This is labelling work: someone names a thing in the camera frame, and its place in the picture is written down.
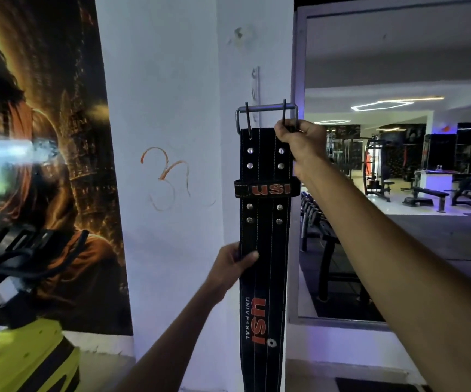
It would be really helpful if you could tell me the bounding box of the large dark figure wall poster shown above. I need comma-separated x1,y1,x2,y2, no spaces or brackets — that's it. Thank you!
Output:
0,0,133,336

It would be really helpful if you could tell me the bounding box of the black cable weight machine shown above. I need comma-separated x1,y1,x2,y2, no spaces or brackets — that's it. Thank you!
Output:
361,136,396,203

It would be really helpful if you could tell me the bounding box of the person's left forearm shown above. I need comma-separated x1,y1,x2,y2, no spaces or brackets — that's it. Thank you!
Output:
112,287,229,392

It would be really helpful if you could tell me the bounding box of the white wall hook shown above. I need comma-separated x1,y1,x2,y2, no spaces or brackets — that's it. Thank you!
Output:
250,67,261,115

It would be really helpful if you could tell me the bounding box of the white counter desk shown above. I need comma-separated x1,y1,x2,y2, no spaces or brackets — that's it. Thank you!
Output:
414,169,461,193

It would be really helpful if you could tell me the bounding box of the person's right hand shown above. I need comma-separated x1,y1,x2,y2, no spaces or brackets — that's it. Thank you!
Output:
274,119,329,176

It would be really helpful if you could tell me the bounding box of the yellow black exercise bike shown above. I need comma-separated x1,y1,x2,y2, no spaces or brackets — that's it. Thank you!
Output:
0,224,90,392

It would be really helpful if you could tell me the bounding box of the black dumbbell rack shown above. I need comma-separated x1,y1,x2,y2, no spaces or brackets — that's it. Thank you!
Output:
299,192,372,304

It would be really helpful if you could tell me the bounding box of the large wall mirror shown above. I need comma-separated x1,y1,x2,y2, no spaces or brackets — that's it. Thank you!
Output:
289,0,471,332

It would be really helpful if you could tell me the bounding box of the black floor mat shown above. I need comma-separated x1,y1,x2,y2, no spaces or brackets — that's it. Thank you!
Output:
335,377,429,392

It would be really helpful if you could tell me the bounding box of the black leather weightlifting belt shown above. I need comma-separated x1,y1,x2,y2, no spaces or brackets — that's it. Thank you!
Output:
234,99,301,392

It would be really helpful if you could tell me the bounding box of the person's left hand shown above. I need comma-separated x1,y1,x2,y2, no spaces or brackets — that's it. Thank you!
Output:
204,242,260,305

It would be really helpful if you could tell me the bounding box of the person's right forearm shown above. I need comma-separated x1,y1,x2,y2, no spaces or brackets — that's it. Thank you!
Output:
293,156,471,392

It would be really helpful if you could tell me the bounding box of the black flat weight bench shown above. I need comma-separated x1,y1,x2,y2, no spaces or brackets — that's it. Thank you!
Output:
402,185,451,213

